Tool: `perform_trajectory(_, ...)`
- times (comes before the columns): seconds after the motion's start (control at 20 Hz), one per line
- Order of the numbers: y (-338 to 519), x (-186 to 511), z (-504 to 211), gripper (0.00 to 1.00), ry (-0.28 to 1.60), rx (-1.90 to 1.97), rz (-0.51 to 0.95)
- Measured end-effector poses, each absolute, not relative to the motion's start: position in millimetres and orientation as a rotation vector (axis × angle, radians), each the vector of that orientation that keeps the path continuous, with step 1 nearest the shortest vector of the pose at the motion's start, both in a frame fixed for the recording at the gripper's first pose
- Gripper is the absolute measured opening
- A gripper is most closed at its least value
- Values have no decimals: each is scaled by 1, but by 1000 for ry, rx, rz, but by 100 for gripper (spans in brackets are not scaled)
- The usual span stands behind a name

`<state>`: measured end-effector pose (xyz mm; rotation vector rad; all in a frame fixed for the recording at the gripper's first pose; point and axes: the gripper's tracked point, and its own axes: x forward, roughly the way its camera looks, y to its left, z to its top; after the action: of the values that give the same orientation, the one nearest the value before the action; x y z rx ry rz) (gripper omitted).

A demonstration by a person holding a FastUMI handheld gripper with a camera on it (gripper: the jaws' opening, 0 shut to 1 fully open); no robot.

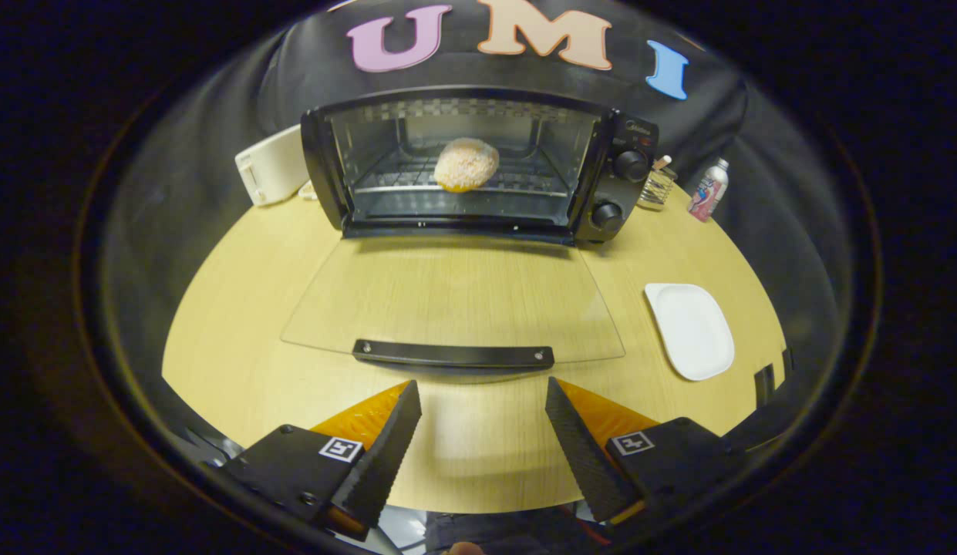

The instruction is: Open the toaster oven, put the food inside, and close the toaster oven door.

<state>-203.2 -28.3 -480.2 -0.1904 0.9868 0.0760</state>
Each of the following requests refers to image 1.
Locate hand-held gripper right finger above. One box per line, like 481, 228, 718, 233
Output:
544, 376, 750, 537

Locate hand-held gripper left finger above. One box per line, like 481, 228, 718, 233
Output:
218, 379, 423, 542

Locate black toaster oven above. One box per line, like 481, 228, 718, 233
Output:
281, 85, 661, 380

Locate round bread bun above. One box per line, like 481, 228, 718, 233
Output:
433, 136, 500, 194

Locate white toaster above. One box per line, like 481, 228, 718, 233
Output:
234, 125, 312, 207

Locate white plate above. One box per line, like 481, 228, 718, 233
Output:
644, 282, 736, 382

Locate small labelled bottle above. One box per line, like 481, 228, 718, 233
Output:
687, 157, 731, 224

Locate wire holder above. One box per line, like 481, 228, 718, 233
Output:
638, 155, 679, 212

